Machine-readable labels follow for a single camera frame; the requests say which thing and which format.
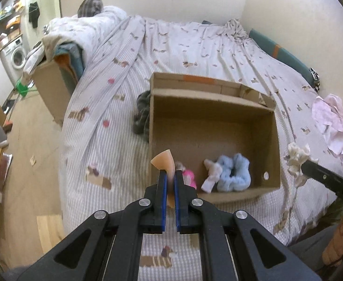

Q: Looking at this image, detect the cream ruffled scrunchie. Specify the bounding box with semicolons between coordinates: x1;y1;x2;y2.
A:
286;142;319;188

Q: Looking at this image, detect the pink soft toy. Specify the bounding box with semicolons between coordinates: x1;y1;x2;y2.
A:
182;169;197;189

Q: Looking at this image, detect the person's hand holding gripper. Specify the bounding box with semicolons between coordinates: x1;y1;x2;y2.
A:
322;218;343;267

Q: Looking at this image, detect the light blue fluffy scrunchie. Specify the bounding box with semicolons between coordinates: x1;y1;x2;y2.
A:
217;153;252;192

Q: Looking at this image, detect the pink white crumpled cloth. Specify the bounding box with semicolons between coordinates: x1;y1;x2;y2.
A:
311;94;343;165

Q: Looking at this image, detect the white folded sock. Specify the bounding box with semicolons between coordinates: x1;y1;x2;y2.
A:
201;159;223;193

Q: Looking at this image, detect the dachshund print bed sheet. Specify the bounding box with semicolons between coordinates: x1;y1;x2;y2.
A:
51;15;343;280

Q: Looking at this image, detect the beige grey scrunchie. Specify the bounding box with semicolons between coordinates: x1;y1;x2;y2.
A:
175;161;186;172

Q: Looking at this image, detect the dark striped cloth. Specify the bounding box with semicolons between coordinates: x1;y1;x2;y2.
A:
133;90;151;142

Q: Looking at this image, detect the open brown cardboard box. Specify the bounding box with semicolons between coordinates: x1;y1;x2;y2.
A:
149;73;281;204

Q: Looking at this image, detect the teal orange bed cushion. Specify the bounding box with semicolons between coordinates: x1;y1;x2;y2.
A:
249;29;320;92

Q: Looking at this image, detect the large cardboard box beside bed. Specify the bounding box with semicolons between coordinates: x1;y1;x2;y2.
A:
32;61;78;127

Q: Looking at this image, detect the green plastic tool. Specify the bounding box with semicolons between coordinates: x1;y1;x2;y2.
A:
15;79;36;98

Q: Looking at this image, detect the white washing machine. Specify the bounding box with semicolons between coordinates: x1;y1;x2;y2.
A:
0;36;27;86

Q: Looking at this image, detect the bunched white duvet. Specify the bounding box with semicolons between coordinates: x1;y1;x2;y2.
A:
42;6;128;64

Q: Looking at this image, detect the grey striped pillow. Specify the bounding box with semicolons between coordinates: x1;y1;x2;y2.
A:
77;0;104;18

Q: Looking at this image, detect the black hanging garment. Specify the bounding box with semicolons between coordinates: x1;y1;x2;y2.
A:
29;2;40;29

